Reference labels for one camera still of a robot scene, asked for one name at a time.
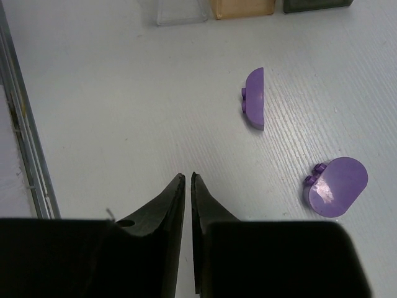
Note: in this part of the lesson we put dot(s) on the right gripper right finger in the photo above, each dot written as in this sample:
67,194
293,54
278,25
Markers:
235,258

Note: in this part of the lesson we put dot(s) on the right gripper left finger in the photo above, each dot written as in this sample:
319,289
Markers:
137,256

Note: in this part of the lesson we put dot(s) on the purple rounded lego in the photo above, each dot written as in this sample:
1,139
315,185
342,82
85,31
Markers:
332,187

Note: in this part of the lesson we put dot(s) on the purple arched lego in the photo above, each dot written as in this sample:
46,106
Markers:
253,99

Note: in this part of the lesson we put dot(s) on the clear translucent container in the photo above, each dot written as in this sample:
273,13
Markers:
180,12

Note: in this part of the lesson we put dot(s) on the grey translucent container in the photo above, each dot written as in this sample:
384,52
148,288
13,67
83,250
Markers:
294,6

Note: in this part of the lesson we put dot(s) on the aluminium table rail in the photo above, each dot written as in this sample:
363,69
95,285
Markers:
37,177

